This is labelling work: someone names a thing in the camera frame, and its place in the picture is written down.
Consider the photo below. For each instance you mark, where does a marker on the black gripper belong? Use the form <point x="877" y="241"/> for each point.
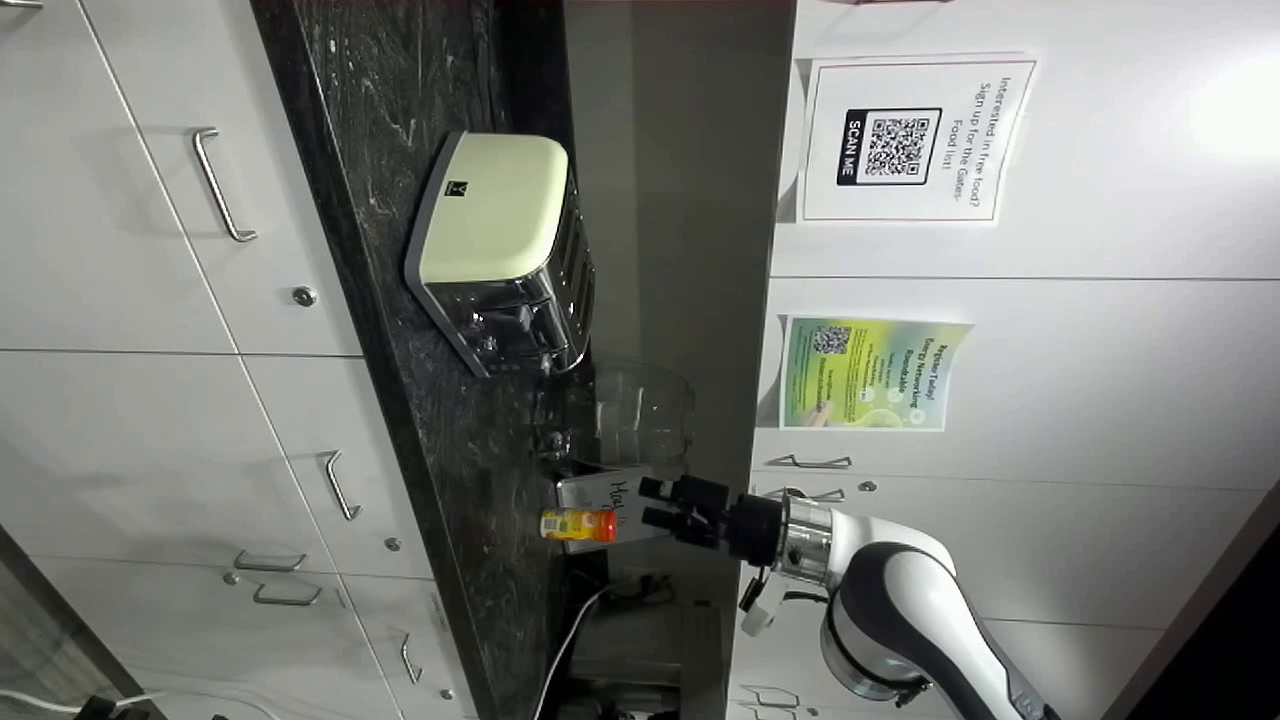
<point x="745" y="524"/>

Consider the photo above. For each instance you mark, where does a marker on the cream and chrome toaster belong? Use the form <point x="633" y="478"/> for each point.
<point x="493" y="215"/>

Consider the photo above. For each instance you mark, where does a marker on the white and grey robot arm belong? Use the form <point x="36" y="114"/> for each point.
<point x="907" y="602"/>

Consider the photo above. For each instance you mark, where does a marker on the white box with colourful label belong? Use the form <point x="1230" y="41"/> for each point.
<point x="584" y="513"/>

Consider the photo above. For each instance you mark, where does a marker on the clear glass jar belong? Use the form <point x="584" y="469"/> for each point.
<point x="648" y="417"/>

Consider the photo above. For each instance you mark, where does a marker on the green paper poster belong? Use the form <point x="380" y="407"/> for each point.
<point x="869" y="374"/>

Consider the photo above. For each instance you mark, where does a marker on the round silver cabinet knob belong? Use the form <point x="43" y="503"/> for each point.
<point x="305" y="296"/>
<point x="388" y="542"/>

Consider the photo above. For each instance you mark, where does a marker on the white QR code poster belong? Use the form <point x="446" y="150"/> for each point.
<point x="919" y="136"/>

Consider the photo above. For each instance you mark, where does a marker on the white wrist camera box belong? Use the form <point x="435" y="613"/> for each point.
<point x="762" y="605"/>

